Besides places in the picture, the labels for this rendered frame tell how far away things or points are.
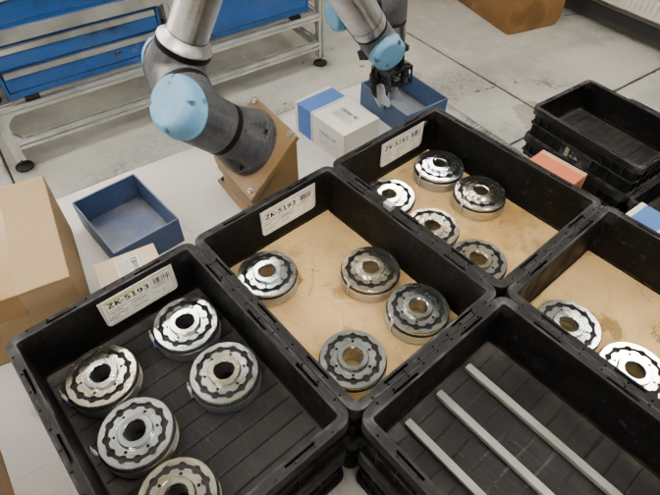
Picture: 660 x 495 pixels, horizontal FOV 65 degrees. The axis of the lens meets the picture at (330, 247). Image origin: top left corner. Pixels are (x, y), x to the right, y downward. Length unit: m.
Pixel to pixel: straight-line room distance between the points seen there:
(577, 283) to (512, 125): 1.92
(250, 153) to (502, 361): 0.64
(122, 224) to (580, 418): 0.99
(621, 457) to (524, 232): 0.43
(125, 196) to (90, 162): 1.40
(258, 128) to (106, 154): 1.66
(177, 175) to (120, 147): 1.39
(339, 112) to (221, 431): 0.87
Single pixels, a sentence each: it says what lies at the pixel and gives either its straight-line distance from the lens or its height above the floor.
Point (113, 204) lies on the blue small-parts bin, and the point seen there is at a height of 0.72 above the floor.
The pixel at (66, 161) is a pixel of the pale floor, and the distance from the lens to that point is 2.76.
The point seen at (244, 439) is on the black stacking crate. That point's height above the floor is 0.83.
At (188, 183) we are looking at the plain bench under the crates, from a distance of 1.34.
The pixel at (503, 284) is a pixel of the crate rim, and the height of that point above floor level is 0.93.
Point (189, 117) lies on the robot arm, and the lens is 1.03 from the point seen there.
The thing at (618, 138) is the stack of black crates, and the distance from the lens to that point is 2.05.
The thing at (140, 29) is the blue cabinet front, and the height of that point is 0.46.
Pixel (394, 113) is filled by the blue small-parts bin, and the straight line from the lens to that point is 1.46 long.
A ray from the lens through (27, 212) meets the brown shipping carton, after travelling 1.15.
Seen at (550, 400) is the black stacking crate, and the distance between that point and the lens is 0.87.
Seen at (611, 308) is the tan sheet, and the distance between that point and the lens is 1.01.
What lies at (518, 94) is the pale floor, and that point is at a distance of 3.12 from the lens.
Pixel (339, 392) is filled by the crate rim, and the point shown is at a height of 0.93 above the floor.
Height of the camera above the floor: 1.56
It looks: 48 degrees down
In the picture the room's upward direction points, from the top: straight up
